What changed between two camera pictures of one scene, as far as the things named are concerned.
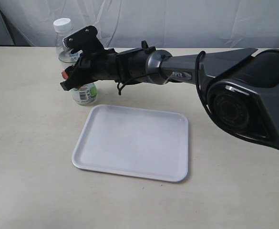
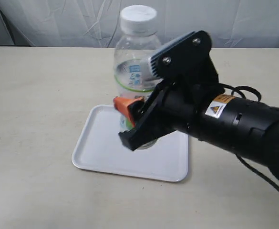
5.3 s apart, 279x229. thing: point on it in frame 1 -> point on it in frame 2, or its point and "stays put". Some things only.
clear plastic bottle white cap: (87, 95) -> (138, 42)
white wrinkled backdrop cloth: (165, 24) stays put
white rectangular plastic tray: (136, 142) stays put
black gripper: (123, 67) -> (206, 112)
